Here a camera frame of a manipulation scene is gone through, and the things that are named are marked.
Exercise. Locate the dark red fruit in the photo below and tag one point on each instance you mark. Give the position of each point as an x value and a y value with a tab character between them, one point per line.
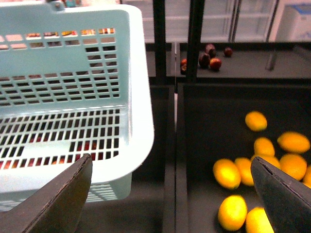
210	50
204	60

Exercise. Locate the light blue plastic basket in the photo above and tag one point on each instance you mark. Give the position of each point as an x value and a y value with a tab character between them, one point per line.
73	81

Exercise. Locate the yellow lemon centre right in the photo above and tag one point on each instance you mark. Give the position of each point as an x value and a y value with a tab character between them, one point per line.
294	165

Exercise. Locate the red apple front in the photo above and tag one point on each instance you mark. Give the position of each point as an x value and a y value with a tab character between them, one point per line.
215	64

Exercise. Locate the yellow lemon bottom left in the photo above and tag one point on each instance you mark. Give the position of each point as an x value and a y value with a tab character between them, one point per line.
232	213

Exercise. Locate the dark red fruit back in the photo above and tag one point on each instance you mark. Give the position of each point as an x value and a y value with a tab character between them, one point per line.
210	50

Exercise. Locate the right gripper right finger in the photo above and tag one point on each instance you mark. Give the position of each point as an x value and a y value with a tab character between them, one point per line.
286	201

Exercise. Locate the black shelf post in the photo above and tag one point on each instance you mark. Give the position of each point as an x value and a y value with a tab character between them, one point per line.
194	38

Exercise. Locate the small red fruit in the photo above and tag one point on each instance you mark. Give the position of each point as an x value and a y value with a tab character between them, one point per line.
228	52

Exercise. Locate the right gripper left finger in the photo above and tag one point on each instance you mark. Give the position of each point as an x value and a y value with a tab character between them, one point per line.
56	207

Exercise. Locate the yellow lemon behind finger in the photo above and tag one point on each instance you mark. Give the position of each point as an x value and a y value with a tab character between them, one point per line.
244	166

